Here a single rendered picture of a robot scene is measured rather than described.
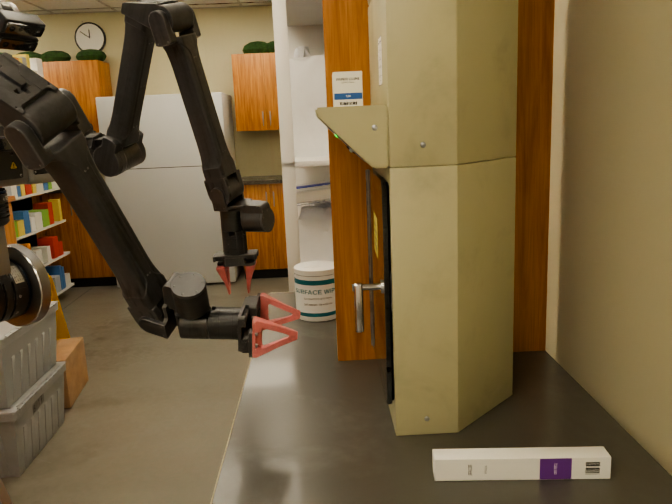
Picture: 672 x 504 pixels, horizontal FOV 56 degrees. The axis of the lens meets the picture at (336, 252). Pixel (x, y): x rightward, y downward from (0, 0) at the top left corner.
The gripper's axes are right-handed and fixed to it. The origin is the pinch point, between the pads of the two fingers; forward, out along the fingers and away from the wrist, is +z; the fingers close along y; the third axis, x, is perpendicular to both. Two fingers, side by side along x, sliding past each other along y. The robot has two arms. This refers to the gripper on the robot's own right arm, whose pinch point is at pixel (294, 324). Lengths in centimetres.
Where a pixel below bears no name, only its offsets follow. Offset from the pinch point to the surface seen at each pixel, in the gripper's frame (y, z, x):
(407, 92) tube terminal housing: -0.6, 17.5, -39.9
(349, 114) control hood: -1.0, 8.4, -36.2
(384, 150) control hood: -1.3, 14.2, -30.8
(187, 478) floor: 134, -53, 128
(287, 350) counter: 40.4, -3.7, 23.4
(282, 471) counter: -14.5, -0.9, 19.5
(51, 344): 190, -132, 91
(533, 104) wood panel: 37, 49, -37
